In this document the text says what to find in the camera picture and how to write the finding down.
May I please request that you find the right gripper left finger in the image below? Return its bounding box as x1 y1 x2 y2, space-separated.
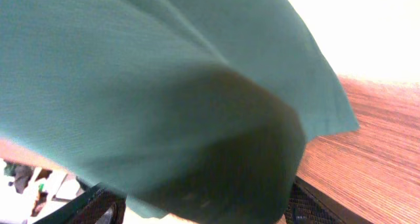
35 184 126 224

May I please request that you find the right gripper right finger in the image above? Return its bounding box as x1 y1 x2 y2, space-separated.
284 177 372 224

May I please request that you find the green t-shirt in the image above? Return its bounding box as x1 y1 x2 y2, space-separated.
1 0 358 223

